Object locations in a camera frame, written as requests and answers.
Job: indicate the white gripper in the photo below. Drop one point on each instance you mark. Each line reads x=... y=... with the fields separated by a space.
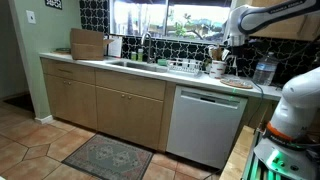
x=234 y=40

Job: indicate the robot base with green lights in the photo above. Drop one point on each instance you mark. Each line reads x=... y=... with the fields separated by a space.
x=268 y=161

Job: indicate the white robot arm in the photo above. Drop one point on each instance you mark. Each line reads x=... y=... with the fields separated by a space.
x=300 y=97

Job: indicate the wooden utensils in holder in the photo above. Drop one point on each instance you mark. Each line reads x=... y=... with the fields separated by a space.
x=217 y=53

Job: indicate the white red utensil holder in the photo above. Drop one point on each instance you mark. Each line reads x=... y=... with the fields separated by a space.
x=217 y=69

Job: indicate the green plate on counter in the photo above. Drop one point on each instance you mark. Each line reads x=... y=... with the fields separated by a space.
x=62 y=51

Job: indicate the kitchen window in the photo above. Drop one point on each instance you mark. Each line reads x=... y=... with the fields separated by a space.
x=175 y=19

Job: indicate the clear plastic water bottle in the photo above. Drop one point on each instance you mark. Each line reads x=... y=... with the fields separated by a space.
x=265 y=70

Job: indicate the white dish rack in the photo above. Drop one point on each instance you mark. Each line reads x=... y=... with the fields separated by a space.
x=183 y=65

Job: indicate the wooden upper cabinet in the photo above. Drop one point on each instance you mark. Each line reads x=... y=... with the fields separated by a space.
x=304 y=27

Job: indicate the green sponge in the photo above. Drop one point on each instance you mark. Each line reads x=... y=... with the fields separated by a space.
x=162 y=62

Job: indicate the chrome kitchen faucet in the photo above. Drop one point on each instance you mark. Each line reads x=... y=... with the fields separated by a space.
x=146 y=35

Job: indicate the stainless steel sink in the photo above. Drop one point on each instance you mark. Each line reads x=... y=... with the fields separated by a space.
x=146 y=67

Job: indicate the white dishwasher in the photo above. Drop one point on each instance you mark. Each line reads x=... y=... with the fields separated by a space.
x=203 y=125

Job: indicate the green soap bottle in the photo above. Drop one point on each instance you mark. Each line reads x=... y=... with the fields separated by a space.
x=140 y=55

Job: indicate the wooden base cabinets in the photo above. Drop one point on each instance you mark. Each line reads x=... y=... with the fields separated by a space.
x=130 y=107

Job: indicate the white paper sheet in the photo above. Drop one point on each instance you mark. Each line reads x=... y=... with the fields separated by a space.
x=115 y=47

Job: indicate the wooden robot cart top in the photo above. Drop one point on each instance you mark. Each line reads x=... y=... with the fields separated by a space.
x=235 y=165

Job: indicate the brown cardboard box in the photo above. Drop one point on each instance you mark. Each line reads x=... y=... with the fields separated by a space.
x=87 y=44

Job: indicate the patterned floor rug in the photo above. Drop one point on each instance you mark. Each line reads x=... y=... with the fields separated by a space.
x=110 y=159

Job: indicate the black white wall picture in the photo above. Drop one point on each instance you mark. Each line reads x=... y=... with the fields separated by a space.
x=54 y=4

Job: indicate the white light switch plate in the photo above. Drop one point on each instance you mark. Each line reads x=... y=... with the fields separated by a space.
x=31 y=17

